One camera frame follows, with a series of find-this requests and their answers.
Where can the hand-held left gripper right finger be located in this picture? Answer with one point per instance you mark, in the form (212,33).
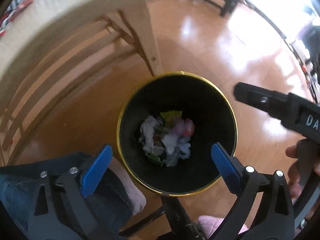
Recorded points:
(225,170)

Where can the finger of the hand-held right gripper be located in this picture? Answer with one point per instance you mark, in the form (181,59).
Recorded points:
(255,97)

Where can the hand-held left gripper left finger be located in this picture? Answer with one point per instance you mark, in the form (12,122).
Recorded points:
(95,172)

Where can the blue white paper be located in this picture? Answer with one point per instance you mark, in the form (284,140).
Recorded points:
(183,148)

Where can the pink red plastic capsule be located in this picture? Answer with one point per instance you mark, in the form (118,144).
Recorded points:
(190,128)

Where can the black bin with gold rim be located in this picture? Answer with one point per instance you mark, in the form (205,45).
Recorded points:
(200,100)

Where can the white plastic bag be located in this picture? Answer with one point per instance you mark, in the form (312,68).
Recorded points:
(171,142)

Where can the dark green wrapper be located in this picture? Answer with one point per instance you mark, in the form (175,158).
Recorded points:
(155,158)

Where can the lilac plastic capsule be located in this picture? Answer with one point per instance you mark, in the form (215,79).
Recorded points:
(179,127)

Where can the white tissue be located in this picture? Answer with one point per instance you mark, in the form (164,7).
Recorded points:
(150,132)

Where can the yellow green snack packet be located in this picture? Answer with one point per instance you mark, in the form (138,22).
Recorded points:
(171,115)

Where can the person's right hand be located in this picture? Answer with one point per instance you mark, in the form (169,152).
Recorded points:
(295,180)

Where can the person's bare foot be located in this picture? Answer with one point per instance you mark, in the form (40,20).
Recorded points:
(135,195)

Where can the pink quilted slipper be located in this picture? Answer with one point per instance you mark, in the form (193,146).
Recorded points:
(212,223)

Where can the person's jeans leg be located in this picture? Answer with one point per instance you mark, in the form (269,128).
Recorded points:
(20,177)

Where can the black wooden chair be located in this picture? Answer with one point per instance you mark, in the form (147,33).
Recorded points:
(215,2)

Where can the wooden table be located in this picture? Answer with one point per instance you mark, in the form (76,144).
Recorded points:
(147,42)

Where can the black chair frame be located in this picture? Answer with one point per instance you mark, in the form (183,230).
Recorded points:
(175,212)

